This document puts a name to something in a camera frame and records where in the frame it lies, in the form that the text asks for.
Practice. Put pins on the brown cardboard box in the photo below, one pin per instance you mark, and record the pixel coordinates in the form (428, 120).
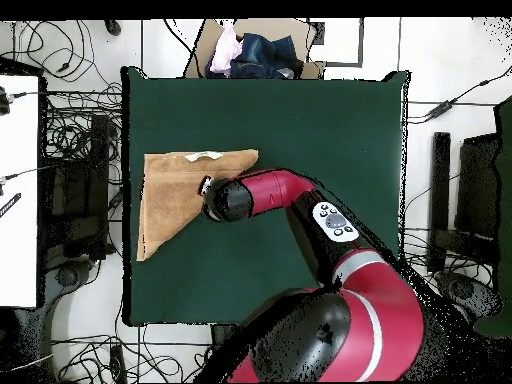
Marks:
(204, 48)

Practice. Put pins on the white desk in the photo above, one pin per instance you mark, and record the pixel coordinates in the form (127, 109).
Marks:
(18, 192)

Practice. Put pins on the small black desk device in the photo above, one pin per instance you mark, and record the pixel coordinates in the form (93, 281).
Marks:
(4, 104)

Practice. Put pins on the black flat case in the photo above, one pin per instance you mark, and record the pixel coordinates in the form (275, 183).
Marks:
(478, 188)

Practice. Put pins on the black oval device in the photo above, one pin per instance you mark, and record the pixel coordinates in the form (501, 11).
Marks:
(113, 27)

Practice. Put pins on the pale pink garment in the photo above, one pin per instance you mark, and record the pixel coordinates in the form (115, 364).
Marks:
(224, 52)

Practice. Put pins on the tan terry towel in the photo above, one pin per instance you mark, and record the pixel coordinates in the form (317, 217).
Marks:
(172, 200)

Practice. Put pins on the black upright bar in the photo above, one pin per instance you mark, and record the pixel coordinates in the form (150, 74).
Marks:
(440, 192)

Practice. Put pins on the black power strip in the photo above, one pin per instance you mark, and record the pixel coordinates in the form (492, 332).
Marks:
(118, 362)

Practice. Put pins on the dark round floor stand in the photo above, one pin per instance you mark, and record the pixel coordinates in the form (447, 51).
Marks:
(68, 276)
(464, 290)

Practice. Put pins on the dark green table cloth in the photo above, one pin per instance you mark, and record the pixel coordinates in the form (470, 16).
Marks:
(320, 120)

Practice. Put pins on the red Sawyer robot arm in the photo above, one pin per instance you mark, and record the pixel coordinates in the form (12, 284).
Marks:
(272, 192)

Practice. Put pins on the blue denim jeans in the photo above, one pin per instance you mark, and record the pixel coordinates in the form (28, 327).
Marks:
(264, 56)

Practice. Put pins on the green hanging cloth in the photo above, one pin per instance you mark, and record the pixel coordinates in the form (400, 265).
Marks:
(504, 200)

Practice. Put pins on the black flat strip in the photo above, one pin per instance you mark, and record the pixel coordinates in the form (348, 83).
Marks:
(10, 204)

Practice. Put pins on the black equipment stand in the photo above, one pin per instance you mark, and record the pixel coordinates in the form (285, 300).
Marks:
(80, 200)

